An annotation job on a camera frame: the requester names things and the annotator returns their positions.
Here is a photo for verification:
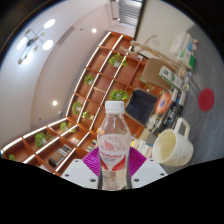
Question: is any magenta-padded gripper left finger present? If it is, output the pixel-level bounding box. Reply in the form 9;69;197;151
60;147;101;190

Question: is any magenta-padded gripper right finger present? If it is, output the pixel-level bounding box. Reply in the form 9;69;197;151
127;147;169;190

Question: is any clear plastic water bottle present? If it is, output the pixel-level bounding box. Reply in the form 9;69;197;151
96;100;132;192

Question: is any stack of colourful books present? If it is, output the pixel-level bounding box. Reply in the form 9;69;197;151
129;131;156;158

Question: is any cream mug with cartoon print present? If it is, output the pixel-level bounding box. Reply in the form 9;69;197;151
152;117;195;167

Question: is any stack of dark books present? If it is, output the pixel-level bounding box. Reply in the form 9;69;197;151
144;89;188;135

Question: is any dark padded office chair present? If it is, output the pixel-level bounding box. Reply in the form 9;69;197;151
124;88;158;127

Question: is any flat round red coaster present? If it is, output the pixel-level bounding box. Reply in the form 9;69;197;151
198;88;215;112

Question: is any orange wooden shelf unit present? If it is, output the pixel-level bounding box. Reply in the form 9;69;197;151
0;30;152;175

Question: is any green and white carton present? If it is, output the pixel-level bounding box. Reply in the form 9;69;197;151
158;65;184;90

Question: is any tan office chair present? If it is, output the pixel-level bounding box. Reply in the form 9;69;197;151
140;58;173;91

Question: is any wooden artist mannequin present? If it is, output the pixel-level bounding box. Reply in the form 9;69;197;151
119;34;188;80

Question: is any small green and white box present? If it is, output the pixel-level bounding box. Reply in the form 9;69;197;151
176;43;197;70

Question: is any stack of white boxes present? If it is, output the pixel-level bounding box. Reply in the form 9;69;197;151
169;31;195;56

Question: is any ceiling lamp with round lights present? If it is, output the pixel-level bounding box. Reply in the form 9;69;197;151
16;18;57;65

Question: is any window with grey curtain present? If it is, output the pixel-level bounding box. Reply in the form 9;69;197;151
111;0;145;28

